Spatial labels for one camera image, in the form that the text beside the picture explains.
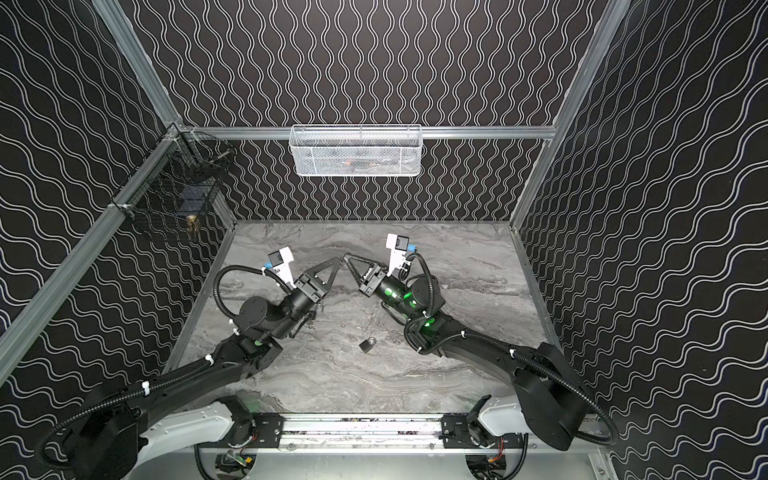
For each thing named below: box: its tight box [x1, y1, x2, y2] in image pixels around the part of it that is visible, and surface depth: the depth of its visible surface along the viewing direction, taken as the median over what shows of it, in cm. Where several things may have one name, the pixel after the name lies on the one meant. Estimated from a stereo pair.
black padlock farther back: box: [358, 336, 377, 353], surface depth 91 cm
